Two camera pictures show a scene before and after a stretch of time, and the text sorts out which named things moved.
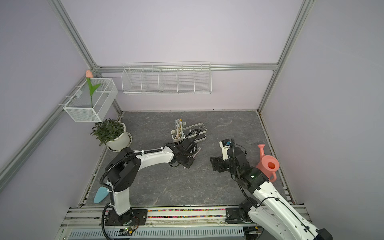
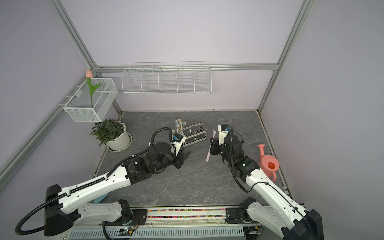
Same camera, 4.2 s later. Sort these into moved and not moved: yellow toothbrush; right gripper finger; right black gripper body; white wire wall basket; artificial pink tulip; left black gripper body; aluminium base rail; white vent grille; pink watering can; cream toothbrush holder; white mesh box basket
Moved: right black gripper body; left black gripper body; right gripper finger
Not moved: pink watering can; white vent grille; artificial pink tulip; cream toothbrush holder; white wire wall basket; yellow toothbrush; aluminium base rail; white mesh box basket
